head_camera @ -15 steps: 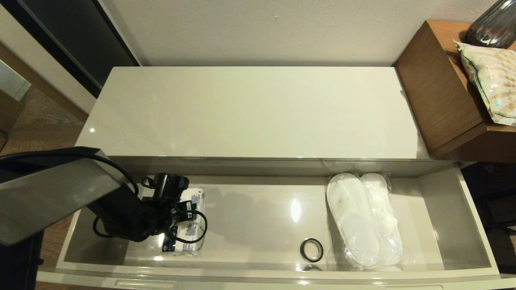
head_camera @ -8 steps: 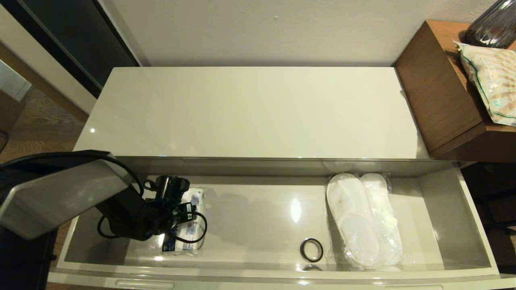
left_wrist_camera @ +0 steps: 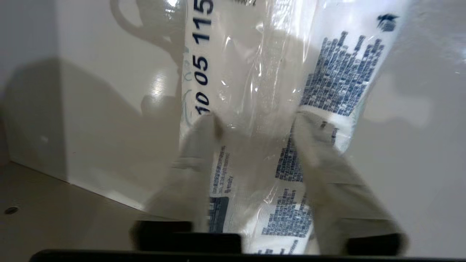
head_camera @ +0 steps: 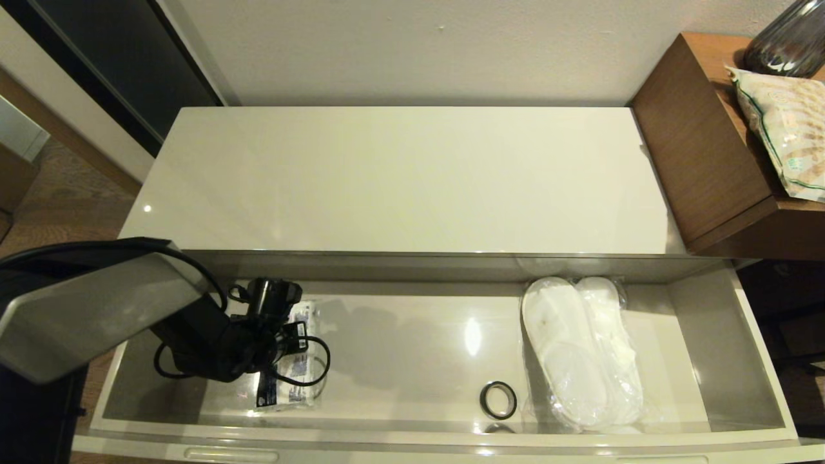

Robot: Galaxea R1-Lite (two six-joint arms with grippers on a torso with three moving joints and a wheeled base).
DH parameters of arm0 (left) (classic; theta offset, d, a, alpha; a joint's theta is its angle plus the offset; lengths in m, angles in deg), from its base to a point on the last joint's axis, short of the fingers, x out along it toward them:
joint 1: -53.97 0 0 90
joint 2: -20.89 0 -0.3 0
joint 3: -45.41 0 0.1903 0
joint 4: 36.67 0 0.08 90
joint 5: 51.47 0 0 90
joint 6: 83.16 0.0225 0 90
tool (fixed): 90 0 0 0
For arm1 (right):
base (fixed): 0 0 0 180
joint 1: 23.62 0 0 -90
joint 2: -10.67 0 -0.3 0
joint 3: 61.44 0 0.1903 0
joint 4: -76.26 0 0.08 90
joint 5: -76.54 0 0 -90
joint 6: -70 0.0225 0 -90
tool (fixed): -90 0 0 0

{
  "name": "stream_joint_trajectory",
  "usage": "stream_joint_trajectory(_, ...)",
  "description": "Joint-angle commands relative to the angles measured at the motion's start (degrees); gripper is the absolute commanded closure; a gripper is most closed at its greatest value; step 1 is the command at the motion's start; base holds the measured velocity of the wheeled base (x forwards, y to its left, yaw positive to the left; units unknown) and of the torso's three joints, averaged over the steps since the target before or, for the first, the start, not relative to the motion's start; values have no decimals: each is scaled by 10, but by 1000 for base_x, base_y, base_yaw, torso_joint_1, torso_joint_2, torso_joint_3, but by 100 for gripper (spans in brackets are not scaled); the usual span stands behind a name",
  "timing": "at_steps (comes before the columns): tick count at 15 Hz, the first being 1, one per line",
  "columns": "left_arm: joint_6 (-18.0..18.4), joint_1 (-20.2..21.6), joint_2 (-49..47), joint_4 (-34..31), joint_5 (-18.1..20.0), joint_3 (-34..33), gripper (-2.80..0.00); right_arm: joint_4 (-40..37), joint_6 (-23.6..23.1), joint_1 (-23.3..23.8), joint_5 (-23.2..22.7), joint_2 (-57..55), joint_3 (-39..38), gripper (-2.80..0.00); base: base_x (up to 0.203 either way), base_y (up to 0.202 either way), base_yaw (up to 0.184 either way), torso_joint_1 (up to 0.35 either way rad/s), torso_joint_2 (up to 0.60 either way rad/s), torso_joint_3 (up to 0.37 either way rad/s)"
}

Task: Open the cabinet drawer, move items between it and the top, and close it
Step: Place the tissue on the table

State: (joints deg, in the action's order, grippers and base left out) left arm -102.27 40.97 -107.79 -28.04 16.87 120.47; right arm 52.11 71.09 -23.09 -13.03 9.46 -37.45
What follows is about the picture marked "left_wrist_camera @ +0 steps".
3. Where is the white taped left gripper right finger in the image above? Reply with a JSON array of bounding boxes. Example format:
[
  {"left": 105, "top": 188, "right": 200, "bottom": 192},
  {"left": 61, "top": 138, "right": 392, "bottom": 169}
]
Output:
[{"left": 293, "top": 110, "right": 406, "bottom": 255}]

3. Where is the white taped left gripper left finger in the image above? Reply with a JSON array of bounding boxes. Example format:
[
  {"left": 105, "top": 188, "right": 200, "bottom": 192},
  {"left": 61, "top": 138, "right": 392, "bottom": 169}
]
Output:
[{"left": 144, "top": 114, "right": 223, "bottom": 233}]

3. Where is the beige cabinet drawer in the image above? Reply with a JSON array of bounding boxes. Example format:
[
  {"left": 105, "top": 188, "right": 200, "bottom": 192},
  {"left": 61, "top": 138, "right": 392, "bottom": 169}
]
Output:
[{"left": 0, "top": 0, "right": 466, "bottom": 257}]

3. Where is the blue floral tissue pack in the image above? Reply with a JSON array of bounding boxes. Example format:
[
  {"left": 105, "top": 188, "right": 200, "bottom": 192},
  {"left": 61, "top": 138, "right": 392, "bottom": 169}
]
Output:
[{"left": 178, "top": 0, "right": 410, "bottom": 255}]

